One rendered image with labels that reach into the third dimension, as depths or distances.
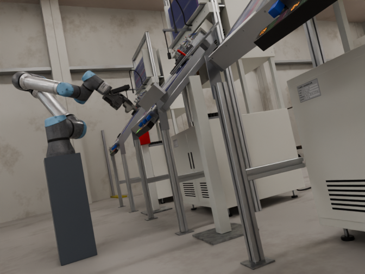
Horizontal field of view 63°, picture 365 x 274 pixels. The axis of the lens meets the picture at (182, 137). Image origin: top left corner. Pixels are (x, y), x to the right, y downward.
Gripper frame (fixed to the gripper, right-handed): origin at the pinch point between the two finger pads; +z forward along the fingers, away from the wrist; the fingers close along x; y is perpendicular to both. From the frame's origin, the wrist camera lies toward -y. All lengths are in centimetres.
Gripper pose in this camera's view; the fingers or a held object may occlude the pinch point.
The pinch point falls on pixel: (136, 109)
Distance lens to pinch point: 185.1
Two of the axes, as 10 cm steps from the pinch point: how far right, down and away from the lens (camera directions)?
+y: -5.2, 7.9, -3.2
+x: 3.5, -1.5, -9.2
